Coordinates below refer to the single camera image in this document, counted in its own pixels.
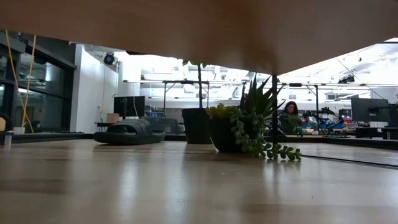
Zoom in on blue office chair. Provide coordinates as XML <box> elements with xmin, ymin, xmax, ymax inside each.
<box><xmin>144</xmin><ymin>116</ymin><xmax>180</xmax><ymax>136</ymax></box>

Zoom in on black slide sandal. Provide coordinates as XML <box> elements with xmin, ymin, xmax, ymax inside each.
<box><xmin>93</xmin><ymin>118</ymin><xmax>167</xmax><ymax>146</ymax></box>

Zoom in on black aluminium table frame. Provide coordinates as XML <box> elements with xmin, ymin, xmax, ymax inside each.
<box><xmin>11</xmin><ymin>132</ymin><xmax>398</xmax><ymax>151</ymax></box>

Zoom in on black metal frame rig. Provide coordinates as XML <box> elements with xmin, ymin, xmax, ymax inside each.
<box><xmin>123</xmin><ymin>80</ymin><xmax>248</xmax><ymax>110</ymax></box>

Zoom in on black background desk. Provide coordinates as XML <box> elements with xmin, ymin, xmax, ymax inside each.
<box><xmin>354</xmin><ymin>126</ymin><xmax>398</xmax><ymax>140</ymax></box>

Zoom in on black computer monitor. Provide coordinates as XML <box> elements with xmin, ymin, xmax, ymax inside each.
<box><xmin>113</xmin><ymin>95</ymin><xmax>146</xmax><ymax>119</ymax></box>
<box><xmin>351</xmin><ymin>97</ymin><xmax>391</xmax><ymax>123</ymax></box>

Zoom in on yellow cable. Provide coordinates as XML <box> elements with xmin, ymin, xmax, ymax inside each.
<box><xmin>4</xmin><ymin>29</ymin><xmax>37</xmax><ymax>134</ymax></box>

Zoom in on silver metal post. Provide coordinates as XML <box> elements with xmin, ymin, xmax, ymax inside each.
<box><xmin>2</xmin><ymin>130</ymin><xmax>15</xmax><ymax>149</ymax></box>

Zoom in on leafy tree in black pot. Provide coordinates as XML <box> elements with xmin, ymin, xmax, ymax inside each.
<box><xmin>181</xmin><ymin>59</ymin><xmax>213</xmax><ymax>145</ymax></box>

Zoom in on person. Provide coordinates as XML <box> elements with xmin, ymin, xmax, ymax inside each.
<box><xmin>277</xmin><ymin>100</ymin><xmax>305</xmax><ymax>136</ymax></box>

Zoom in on succulents in black pot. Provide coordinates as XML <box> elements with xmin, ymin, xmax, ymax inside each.
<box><xmin>205</xmin><ymin>73</ymin><xmax>303</xmax><ymax>162</ymax></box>

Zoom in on black round wall camera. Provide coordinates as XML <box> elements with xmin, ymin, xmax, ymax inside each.
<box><xmin>103</xmin><ymin>52</ymin><xmax>117</xmax><ymax>66</ymax></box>

